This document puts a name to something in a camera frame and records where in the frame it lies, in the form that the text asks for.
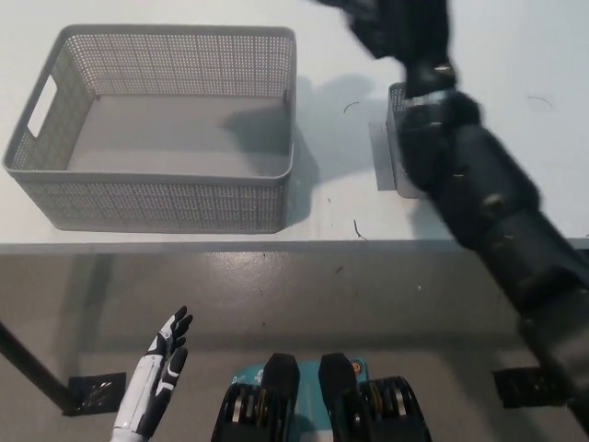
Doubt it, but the black table leg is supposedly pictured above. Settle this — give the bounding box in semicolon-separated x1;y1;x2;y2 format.
0;320;75;413

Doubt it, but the small grey perforated container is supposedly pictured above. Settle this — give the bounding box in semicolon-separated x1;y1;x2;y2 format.
387;81;434;200

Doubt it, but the black table foot plate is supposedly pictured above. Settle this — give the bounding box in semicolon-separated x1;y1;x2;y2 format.
491;366;574;410
62;371;126;417

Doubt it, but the black teal robot body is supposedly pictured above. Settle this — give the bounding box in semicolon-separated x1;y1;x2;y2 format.
210;352;436;442

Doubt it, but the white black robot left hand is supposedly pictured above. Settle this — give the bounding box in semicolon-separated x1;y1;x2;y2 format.
109;304;194;442

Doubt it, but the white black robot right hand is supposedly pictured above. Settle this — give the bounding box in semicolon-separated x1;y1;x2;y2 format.
344;0;460;100

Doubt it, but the large grey perforated plastic basket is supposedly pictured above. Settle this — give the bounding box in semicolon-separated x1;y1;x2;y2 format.
1;24;299;235

